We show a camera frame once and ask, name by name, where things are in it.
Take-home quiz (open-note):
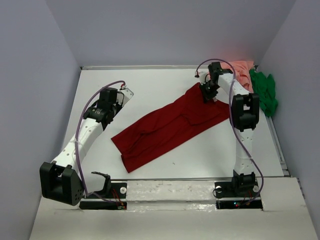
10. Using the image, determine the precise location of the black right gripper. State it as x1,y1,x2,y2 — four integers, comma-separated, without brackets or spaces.
198,80,220,104

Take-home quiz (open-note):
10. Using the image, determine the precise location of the dark red t shirt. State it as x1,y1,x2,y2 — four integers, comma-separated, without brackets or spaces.
111,83,230,173

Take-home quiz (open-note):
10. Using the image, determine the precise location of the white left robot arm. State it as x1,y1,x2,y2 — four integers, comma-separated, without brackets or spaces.
39,81,134,206

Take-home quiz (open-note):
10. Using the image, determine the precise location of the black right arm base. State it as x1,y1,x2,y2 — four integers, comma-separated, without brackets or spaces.
212,181,263,210

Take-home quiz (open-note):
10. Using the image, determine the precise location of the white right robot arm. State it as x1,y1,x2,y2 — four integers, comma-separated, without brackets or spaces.
194,61,260,199

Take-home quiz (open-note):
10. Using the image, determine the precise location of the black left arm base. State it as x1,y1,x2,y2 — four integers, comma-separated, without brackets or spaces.
79,181,128,211

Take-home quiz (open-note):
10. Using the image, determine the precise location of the pink crumpled t shirt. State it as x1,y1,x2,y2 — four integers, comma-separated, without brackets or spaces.
230,60,254,93

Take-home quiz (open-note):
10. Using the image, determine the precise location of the green crumpled t shirt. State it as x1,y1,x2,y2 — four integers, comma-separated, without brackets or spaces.
249,69,278,117

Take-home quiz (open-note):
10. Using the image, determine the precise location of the white front cover board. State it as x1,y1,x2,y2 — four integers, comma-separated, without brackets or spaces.
30,178,317,240

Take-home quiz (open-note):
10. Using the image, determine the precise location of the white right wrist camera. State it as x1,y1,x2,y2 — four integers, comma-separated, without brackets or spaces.
194,71,211,85

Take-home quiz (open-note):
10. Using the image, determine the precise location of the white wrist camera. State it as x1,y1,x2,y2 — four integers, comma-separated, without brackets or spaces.
117,87,134,107
194,71,211,85

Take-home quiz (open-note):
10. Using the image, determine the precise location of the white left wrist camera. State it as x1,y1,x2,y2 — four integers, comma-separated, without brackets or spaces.
117,87,134,107

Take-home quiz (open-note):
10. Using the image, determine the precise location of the aluminium front rail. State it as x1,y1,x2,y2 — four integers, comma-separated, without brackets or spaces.
111,177,232,182

